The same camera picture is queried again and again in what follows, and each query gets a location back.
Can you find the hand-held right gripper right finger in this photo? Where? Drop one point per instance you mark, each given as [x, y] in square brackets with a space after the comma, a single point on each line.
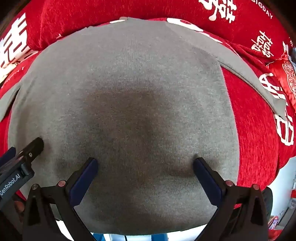
[207, 180]

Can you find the grey knit top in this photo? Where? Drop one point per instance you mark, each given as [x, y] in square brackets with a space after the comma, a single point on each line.
[138, 104]

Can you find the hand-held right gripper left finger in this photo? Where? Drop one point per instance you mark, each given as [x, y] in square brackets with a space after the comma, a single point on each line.
[84, 180]

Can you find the red printed blanket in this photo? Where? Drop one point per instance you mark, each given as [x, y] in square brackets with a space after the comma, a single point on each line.
[254, 143]

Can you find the red embroidered cushion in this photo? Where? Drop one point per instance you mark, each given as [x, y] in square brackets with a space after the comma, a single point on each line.
[285, 74]

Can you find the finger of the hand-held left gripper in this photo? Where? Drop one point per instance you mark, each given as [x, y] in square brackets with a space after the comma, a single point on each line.
[8, 155]
[32, 148]

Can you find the blue plastic stool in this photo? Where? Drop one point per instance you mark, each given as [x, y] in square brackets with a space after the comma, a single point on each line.
[129, 237]

